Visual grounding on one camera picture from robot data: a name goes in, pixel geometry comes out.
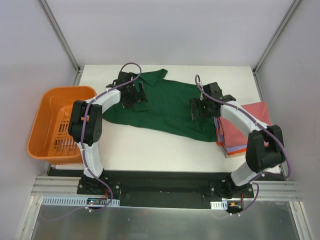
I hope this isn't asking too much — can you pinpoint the dark green t shirt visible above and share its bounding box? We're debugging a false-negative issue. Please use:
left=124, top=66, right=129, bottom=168
left=103, top=69, right=217, bottom=142

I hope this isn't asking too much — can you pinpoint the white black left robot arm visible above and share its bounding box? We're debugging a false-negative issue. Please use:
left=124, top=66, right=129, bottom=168
left=68, top=71, right=148, bottom=195

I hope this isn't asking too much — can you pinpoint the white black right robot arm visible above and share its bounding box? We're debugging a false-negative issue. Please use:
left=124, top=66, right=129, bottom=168
left=189, top=80, right=287, bottom=199

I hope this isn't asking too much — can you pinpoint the orange folded t shirt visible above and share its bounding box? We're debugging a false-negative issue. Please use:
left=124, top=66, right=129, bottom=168
left=216, top=141, right=247, bottom=156

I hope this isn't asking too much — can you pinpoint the pink folded t shirt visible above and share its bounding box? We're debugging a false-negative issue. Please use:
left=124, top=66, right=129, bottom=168
left=218, top=101, right=271, bottom=147

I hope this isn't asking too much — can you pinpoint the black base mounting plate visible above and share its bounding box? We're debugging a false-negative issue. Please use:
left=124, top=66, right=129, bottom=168
left=74, top=169, right=287, bottom=210

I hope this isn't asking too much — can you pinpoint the orange plastic basket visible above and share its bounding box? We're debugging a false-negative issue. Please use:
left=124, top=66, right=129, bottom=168
left=27, top=86, right=97, bottom=165

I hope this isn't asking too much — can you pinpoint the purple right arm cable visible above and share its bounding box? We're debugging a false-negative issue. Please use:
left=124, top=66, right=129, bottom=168
left=194, top=74, right=292, bottom=218

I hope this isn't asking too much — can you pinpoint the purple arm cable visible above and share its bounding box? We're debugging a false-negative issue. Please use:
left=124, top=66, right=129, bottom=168
left=48, top=62, right=143, bottom=222
left=194, top=74, right=292, bottom=218

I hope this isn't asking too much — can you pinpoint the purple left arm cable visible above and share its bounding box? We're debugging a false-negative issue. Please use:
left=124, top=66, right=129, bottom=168
left=48, top=62, right=143, bottom=222

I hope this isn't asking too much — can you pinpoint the white slotted cable duct right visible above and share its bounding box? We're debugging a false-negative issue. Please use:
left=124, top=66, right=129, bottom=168
left=210, top=200, right=244, bottom=210

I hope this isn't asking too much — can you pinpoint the white slotted cable duct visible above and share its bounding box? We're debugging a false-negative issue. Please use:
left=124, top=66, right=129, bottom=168
left=210, top=200, right=244, bottom=210
left=42, top=196, right=120, bottom=208

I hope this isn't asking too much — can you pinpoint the left aluminium frame post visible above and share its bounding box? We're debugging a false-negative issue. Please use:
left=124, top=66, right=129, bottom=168
left=37, top=0, right=82, bottom=74

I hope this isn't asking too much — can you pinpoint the aluminium frame post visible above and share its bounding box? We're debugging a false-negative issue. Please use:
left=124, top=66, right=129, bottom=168
left=251, top=0, right=305, bottom=76
left=37, top=0, right=82, bottom=74

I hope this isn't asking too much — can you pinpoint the aluminium rail right side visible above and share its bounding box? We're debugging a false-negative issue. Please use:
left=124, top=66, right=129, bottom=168
left=256, top=181, right=302, bottom=202

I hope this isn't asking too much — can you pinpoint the aluminium rail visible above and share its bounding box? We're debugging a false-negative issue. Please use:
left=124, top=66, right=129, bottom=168
left=31, top=176, right=80, bottom=197
left=256, top=181, right=302, bottom=202

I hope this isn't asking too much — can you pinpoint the aluminium rail left side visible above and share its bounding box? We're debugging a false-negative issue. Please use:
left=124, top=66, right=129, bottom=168
left=31, top=176, right=80, bottom=197

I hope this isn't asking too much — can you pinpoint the white slotted cable duct left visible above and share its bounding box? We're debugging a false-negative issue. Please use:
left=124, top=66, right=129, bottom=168
left=42, top=196, right=120, bottom=208

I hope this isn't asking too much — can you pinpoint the right aluminium frame post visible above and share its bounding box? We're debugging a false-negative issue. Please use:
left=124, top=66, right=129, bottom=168
left=251, top=0, right=305, bottom=76

